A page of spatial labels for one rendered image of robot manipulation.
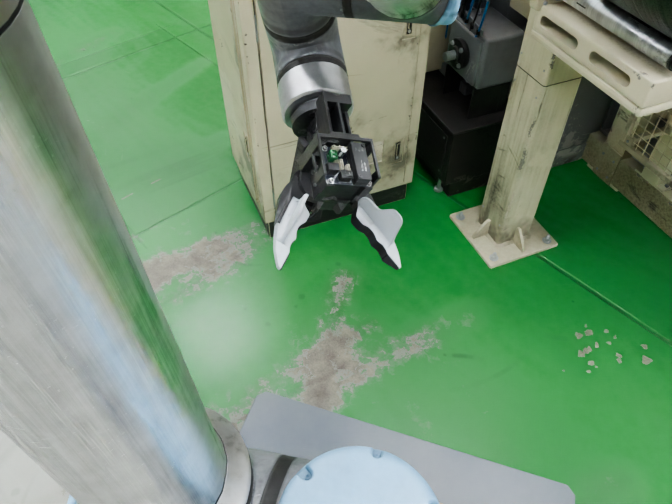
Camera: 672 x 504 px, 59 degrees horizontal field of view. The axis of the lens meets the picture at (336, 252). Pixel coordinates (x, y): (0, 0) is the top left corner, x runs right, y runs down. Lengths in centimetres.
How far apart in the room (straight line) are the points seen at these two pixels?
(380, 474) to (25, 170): 41
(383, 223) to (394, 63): 114
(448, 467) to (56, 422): 69
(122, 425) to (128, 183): 204
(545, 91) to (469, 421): 90
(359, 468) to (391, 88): 143
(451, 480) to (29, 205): 79
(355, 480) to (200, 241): 160
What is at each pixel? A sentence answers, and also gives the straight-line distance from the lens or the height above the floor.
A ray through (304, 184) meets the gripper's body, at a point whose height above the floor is 101.
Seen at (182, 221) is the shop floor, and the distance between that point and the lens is 216.
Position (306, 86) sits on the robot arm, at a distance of 72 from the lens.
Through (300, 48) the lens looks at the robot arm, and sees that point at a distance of 75.
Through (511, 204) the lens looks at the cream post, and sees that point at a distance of 194.
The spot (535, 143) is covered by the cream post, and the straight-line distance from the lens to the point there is 181.
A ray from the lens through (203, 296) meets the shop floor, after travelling 191.
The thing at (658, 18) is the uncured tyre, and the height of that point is 98.
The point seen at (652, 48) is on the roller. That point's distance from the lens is 132.
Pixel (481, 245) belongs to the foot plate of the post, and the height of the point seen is 1.
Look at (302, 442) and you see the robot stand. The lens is 95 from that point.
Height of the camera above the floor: 146
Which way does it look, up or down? 47 degrees down
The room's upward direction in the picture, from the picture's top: straight up
